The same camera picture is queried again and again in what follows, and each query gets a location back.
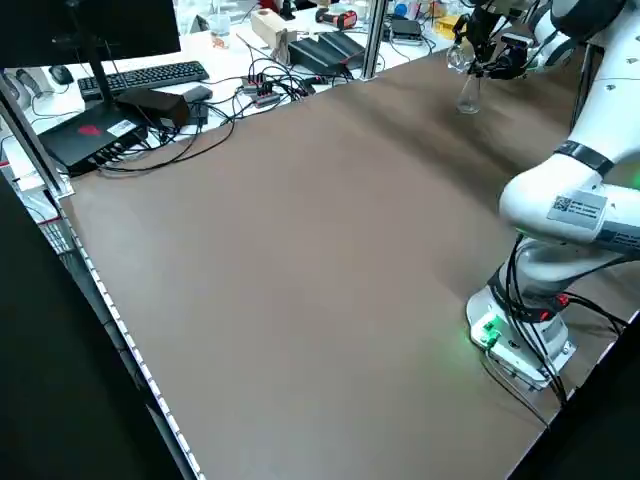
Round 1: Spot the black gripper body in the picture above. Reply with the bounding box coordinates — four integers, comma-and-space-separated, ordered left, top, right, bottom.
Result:
484, 47, 531, 81
472, 0, 501, 39

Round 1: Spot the clear glass beaker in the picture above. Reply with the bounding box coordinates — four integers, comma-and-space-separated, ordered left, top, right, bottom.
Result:
446, 42, 475, 75

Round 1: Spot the clear glass conical flask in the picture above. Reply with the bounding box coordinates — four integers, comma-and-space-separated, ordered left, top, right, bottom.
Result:
455, 72, 482, 116

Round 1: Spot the yellow box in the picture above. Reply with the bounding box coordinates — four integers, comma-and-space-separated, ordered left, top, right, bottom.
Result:
433, 14, 462, 37

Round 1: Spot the small black box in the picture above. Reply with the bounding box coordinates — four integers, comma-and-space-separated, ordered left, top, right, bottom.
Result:
389, 18, 422, 40

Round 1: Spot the black and red tool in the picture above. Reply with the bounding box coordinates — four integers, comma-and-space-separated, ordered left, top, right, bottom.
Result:
313, 6, 359, 32

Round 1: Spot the light wooden block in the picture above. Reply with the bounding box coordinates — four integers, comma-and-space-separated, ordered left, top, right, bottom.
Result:
249, 9, 287, 49

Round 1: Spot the grey usb hub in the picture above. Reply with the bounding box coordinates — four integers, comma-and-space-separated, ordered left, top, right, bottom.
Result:
241, 72, 282, 109

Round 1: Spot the white printed cup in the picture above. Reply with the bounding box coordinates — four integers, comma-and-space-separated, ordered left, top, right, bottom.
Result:
206, 13, 232, 52

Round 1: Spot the black adapter box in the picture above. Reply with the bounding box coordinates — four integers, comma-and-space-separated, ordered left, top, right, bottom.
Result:
185, 84, 215, 127

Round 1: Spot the dark brown box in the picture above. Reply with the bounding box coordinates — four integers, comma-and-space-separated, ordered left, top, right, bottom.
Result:
116, 88, 192, 131

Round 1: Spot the black keyboard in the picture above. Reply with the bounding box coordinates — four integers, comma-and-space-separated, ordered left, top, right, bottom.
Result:
76, 60, 211, 103

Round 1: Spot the black computer monitor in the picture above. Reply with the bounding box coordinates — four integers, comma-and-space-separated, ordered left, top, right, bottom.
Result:
0, 0, 182, 109

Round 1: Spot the black mini computer box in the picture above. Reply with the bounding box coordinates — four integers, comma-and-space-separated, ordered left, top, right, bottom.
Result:
37, 106, 152, 178

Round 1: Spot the black computer mouse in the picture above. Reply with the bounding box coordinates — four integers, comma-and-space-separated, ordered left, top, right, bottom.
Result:
48, 64, 76, 86

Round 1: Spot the dark handheld controller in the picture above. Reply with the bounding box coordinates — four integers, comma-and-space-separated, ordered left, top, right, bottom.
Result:
14, 68, 45, 97

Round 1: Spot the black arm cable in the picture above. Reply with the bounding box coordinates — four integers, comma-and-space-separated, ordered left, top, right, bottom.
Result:
569, 42, 601, 134

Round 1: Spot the aluminium frame post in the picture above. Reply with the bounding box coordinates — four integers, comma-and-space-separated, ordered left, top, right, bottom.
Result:
361, 0, 387, 81
0, 69, 72, 197

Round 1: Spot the black base cable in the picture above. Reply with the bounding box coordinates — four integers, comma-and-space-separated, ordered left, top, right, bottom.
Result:
479, 234, 629, 426

